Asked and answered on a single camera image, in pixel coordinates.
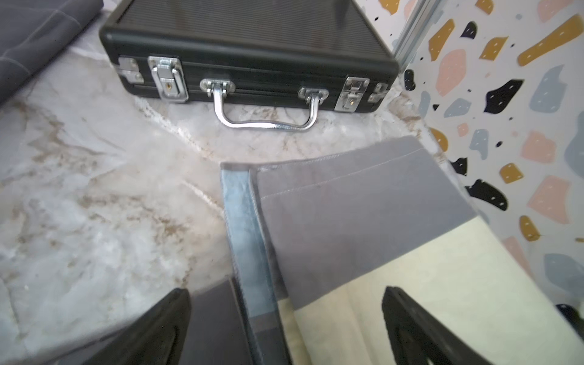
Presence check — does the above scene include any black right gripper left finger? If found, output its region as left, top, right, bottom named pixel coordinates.
left=85, top=288, right=191, bottom=364

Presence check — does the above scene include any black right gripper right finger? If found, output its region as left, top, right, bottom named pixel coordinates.
left=382, top=287, right=489, bottom=365

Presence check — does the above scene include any dark grey checked pillowcase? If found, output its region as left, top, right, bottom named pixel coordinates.
left=54, top=278, right=252, bottom=364

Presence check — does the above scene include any grey and cream pillowcase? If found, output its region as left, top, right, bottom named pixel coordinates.
left=221, top=137, right=583, bottom=364

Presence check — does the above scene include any dark grey lined pillowcase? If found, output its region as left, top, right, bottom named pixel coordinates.
left=1, top=0, right=103, bottom=103

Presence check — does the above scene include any black hard briefcase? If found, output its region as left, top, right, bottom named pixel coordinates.
left=99, top=1, right=399, bottom=132

